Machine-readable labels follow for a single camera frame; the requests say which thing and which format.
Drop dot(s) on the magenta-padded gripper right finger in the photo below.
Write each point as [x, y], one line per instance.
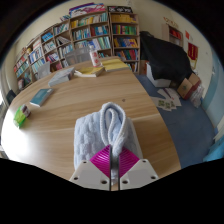
[138, 173]

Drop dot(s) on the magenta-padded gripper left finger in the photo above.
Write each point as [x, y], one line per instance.
[91, 175]

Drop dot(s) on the white waffle towel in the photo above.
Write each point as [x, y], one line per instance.
[90, 133]

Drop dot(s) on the papers on floor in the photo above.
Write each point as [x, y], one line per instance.
[166, 100]

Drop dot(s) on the green plastic bag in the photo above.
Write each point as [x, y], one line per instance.
[19, 117]

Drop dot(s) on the teal book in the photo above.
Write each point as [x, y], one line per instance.
[41, 97]

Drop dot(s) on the white storage box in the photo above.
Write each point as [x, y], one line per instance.
[158, 81]

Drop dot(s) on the cardboard box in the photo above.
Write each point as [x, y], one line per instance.
[188, 86]

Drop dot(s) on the thin yellow book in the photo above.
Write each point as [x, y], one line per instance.
[89, 71]

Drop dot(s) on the large yellow book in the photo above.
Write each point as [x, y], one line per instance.
[115, 64]

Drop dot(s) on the black office chair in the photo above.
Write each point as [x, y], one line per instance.
[10, 96]

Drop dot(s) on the grey mesh chair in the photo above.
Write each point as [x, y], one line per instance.
[43, 70]
[77, 56]

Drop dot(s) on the clear plastic bottle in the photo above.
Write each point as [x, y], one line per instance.
[95, 57]

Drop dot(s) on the black cloth cover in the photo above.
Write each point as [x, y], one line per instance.
[166, 56]

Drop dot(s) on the wooden bookshelf unit with books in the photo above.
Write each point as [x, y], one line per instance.
[86, 33]

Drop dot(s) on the red wall poster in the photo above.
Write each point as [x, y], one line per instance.
[192, 50]

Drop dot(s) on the small wall shelf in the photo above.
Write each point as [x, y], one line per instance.
[174, 34]

